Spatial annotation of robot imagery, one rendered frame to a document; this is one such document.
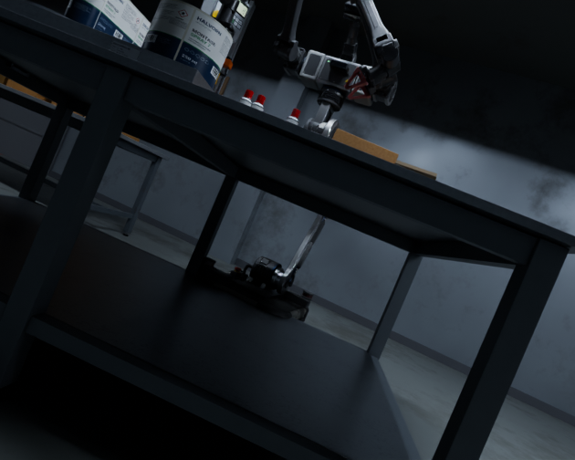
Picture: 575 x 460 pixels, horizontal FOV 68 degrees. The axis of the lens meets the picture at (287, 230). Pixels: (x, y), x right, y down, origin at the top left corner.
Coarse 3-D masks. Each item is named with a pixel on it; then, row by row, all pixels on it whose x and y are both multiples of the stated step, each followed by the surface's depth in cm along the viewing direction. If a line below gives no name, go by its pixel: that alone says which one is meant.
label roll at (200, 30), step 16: (176, 0) 101; (160, 16) 102; (176, 16) 100; (192, 16) 101; (208, 16) 102; (160, 32) 101; (176, 32) 100; (192, 32) 101; (208, 32) 103; (224, 32) 106; (160, 48) 101; (176, 48) 101; (192, 48) 102; (208, 48) 104; (224, 48) 108; (192, 64) 102; (208, 64) 105; (208, 80) 107
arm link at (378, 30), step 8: (352, 0) 171; (360, 0) 166; (368, 0) 164; (368, 8) 162; (368, 16) 160; (376, 16) 158; (368, 24) 161; (376, 24) 156; (376, 32) 155; (384, 32) 153; (376, 40) 153; (384, 40) 151; (392, 40) 150; (376, 48) 151
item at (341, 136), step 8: (336, 136) 188; (344, 136) 188; (352, 136) 188; (352, 144) 188; (360, 144) 188; (368, 144) 188; (368, 152) 188; (376, 152) 188; (384, 152) 188; (392, 152) 188; (392, 160) 188
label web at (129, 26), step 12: (108, 0) 119; (120, 0) 123; (108, 12) 120; (120, 12) 125; (132, 12) 129; (96, 24) 118; (108, 24) 122; (120, 24) 126; (132, 24) 131; (144, 24) 135; (120, 36) 128; (132, 36) 133; (144, 36) 138
